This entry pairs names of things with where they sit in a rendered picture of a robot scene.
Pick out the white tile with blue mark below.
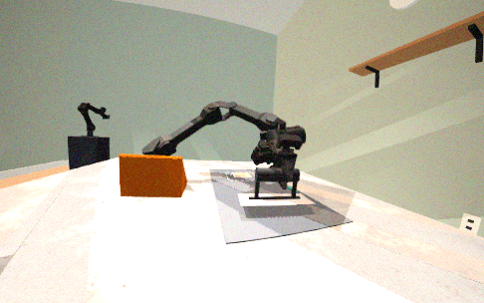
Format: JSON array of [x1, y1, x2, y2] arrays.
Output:
[[232, 172, 252, 178]]

